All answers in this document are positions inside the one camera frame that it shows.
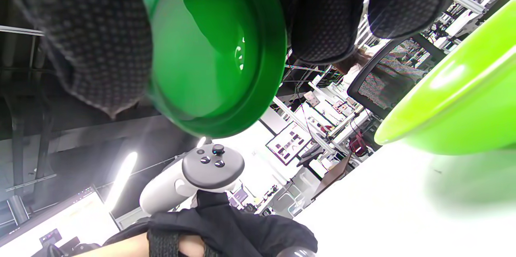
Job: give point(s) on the bright lit computer monitor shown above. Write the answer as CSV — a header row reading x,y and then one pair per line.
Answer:
x,y
72,224

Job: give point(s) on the black grey hand controller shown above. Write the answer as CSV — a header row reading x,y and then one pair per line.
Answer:
x,y
209,166

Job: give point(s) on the person's left forearm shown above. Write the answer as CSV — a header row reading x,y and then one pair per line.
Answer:
x,y
121,249

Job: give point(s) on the person's right hand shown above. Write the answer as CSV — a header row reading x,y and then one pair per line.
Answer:
x,y
96,39

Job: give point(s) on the black mesh office chair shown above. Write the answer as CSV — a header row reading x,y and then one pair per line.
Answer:
x,y
383,83

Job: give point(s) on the green dice cup base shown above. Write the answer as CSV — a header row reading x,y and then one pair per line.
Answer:
x,y
209,55

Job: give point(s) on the long ceiling tube light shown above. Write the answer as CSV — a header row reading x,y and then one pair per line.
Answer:
x,y
121,176

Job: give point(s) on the person's left hand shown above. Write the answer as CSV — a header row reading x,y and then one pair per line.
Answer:
x,y
250,232

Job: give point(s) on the green plastic bowl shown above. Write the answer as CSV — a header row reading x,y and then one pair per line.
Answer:
x,y
463,99

